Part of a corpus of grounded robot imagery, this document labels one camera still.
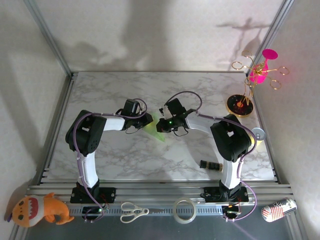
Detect green cloth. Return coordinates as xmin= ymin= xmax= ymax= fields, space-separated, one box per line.
xmin=142 ymin=112 xmax=167 ymax=143

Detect small black cylindrical bottle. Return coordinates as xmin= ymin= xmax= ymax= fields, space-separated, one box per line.
xmin=199 ymin=159 xmax=224 ymax=173

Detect yellow drink can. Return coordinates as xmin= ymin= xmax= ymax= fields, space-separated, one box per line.
xmin=251 ymin=127 xmax=266 ymax=147

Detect pink plastic wine glass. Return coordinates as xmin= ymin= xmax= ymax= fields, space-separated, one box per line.
xmin=248 ymin=48 xmax=279 ymax=85

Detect clear tape roll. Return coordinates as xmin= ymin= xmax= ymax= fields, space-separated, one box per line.
xmin=172 ymin=196 xmax=197 ymax=225

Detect black controller board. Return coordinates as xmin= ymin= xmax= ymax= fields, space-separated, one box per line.
xmin=81 ymin=205 xmax=111 ymax=218
xmin=221 ymin=204 xmax=242 ymax=218

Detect orange shark plush toy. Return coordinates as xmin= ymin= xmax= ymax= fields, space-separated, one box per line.
xmin=4 ymin=191 xmax=75 ymax=228

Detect red white striped can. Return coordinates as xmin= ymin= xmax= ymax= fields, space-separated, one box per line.
xmin=261 ymin=197 xmax=298 ymax=223

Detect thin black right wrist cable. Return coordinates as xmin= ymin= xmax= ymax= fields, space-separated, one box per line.
xmin=172 ymin=127 xmax=190 ymax=137

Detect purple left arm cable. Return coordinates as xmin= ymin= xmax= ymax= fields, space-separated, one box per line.
xmin=72 ymin=98 xmax=149 ymax=223

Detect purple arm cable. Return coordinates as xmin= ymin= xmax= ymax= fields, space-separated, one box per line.
xmin=72 ymin=98 xmax=149 ymax=223
xmin=164 ymin=90 xmax=258 ymax=223

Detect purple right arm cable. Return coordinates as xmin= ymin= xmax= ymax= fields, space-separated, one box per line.
xmin=164 ymin=90 xmax=258 ymax=223

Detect gold wire cup stand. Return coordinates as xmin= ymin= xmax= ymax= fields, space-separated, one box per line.
xmin=225 ymin=49 xmax=291 ymax=118

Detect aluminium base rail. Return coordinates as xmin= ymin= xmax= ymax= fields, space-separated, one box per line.
xmin=26 ymin=180 xmax=295 ymax=208

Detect aluminium table side rail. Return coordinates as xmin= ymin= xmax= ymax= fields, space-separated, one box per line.
xmin=243 ymin=71 xmax=280 ymax=183
xmin=36 ymin=71 xmax=76 ymax=186

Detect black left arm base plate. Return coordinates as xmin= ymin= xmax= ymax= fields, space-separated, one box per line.
xmin=69 ymin=186 xmax=117 ymax=204

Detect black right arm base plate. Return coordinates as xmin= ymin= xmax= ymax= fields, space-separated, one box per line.
xmin=199 ymin=186 xmax=250 ymax=203

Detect white handled scissors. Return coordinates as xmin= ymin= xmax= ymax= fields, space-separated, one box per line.
xmin=119 ymin=201 xmax=166 ymax=224

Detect grey perforated cable tray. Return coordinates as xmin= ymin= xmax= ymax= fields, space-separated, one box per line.
xmin=67 ymin=204 xmax=226 ymax=216

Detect aluminium frame post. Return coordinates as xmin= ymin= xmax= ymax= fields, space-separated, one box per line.
xmin=246 ymin=0 xmax=293 ymax=76
xmin=23 ymin=0 xmax=73 ymax=76

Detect aluminium frame strut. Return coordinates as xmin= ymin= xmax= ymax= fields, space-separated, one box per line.
xmin=286 ymin=214 xmax=310 ymax=240
xmin=9 ymin=223 xmax=29 ymax=240

